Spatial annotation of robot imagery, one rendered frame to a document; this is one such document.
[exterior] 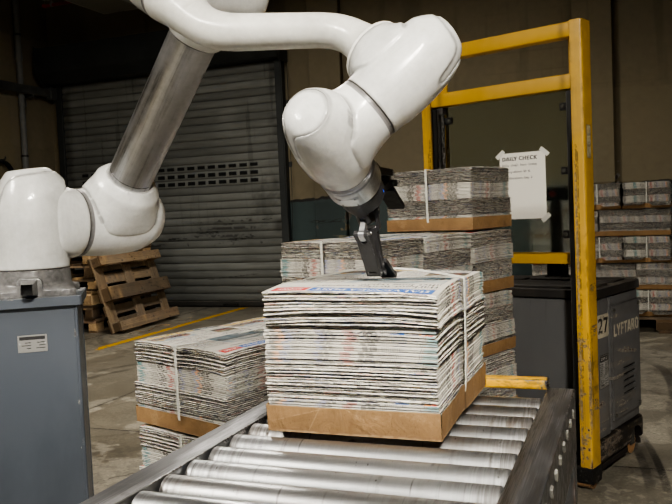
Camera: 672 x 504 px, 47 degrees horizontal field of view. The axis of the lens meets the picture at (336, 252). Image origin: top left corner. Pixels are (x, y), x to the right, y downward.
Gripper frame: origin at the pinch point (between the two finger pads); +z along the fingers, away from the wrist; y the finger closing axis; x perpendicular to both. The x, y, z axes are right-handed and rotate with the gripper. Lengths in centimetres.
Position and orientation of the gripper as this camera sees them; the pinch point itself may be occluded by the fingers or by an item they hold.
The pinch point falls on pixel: (391, 238)
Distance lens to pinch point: 139.1
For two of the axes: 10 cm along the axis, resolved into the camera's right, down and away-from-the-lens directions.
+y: -1.3, 9.1, -3.9
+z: 3.4, 4.1, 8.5
